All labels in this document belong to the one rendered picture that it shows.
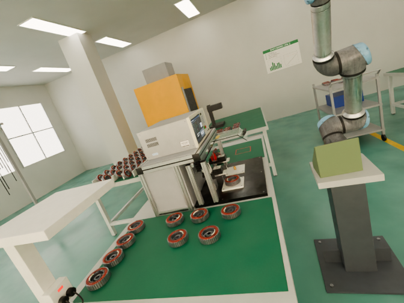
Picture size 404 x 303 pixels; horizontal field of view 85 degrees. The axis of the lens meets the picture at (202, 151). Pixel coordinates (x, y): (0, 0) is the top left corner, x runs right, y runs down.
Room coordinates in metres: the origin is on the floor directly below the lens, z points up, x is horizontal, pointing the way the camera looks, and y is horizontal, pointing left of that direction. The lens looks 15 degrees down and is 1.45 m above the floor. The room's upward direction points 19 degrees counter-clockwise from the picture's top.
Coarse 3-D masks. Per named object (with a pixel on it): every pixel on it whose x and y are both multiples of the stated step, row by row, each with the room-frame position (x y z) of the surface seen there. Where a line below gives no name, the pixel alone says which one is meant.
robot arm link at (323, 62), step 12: (312, 0) 0.96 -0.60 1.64; (324, 0) 0.95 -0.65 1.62; (312, 12) 1.01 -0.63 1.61; (324, 12) 0.98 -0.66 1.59; (312, 24) 1.04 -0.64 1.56; (324, 24) 1.01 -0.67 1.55; (324, 36) 1.04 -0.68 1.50; (324, 48) 1.07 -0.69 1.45; (324, 60) 1.10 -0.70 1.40; (336, 60) 1.11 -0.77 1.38; (324, 72) 1.14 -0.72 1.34; (336, 72) 1.12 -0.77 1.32
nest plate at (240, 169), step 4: (244, 164) 1.71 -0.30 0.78; (228, 168) 1.73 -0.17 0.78; (232, 168) 1.71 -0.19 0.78; (236, 168) 1.68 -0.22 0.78; (240, 168) 1.65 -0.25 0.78; (244, 168) 1.63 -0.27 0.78; (228, 172) 1.66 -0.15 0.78; (232, 172) 1.63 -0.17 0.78; (236, 172) 1.61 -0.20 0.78; (240, 172) 1.59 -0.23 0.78; (244, 172) 1.58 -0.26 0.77
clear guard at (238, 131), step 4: (236, 128) 1.83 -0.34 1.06; (224, 132) 1.82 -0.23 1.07; (228, 132) 1.77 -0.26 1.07; (232, 132) 1.73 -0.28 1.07; (236, 132) 1.68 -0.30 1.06; (240, 132) 1.70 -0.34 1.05; (220, 136) 1.72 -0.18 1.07; (224, 136) 1.67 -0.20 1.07; (228, 136) 1.63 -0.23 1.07; (232, 136) 1.61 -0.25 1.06; (240, 136) 1.59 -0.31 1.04; (244, 136) 1.63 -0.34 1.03; (212, 140) 1.69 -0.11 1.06; (216, 140) 1.64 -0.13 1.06
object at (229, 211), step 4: (228, 204) 1.17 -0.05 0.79; (232, 204) 1.15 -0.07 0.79; (236, 204) 1.14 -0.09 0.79; (224, 208) 1.14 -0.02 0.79; (228, 208) 1.15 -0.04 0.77; (232, 208) 1.15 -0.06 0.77; (236, 208) 1.10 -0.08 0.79; (224, 212) 1.10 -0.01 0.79; (228, 212) 1.11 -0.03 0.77; (232, 212) 1.08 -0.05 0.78; (236, 212) 1.07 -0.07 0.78; (240, 212) 1.10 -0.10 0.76; (224, 216) 1.09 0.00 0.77; (228, 216) 1.07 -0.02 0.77; (232, 216) 1.07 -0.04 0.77; (236, 216) 1.07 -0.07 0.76
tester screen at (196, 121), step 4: (192, 120) 1.45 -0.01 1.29; (196, 120) 1.53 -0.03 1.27; (200, 120) 1.64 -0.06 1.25; (192, 124) 1.43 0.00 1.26; (196, 124) 1.50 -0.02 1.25; (196, 128) 1.47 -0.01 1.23; (200, 128) 1.57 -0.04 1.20; (196, 132) 1.45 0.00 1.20; (200, 132) 1.54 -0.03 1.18; (196, 136) 1.42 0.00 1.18; (200, 140) 1.48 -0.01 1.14
